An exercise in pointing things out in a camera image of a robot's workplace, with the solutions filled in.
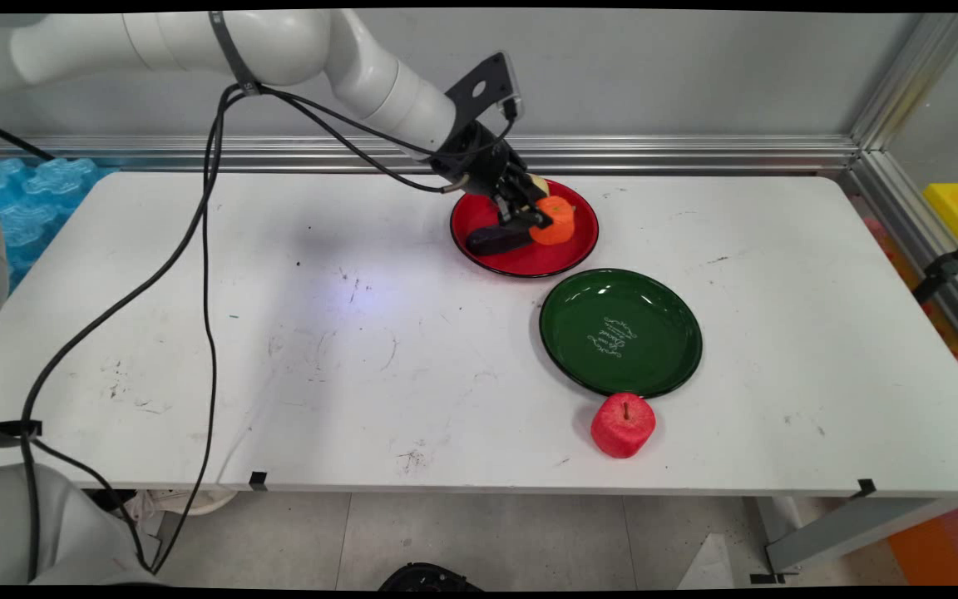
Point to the red round plate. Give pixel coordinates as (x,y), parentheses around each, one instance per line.
(529,262)

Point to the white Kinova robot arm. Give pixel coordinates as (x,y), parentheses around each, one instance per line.
(196,42)

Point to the slanted aluminium frame post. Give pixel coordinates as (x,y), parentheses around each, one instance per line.
(911,79)

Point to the black tape marker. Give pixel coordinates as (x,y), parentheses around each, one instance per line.
(866,487)
(258,480)

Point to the horizontal aluminium frame rail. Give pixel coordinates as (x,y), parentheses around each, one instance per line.
(654,154)

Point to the green round plate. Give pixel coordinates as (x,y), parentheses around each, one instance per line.
(620,333)

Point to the purple eggplant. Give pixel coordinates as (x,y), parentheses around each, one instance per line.
(496,241)

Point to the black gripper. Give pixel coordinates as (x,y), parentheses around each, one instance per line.
(479,162)

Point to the blue foam mat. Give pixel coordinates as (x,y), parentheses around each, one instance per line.
(26,200)

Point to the side aluminium frame rail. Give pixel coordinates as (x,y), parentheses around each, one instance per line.
(920,233)

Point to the black round object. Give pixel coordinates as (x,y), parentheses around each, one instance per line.
(429,578)

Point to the red apple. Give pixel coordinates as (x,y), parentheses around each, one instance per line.
(623,426)

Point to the grey table leg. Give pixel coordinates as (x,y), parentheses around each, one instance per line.
(853,528)

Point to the orange box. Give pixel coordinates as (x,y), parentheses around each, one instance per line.
(945,545)

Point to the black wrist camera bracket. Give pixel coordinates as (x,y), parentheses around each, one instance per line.
(483,87)

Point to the yellow potato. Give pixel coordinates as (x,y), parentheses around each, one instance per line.
(540,185)

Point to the orange fruit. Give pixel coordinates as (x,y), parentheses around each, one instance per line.
(560,225)

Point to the black clamp stand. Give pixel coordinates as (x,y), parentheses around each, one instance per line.
(945,268)

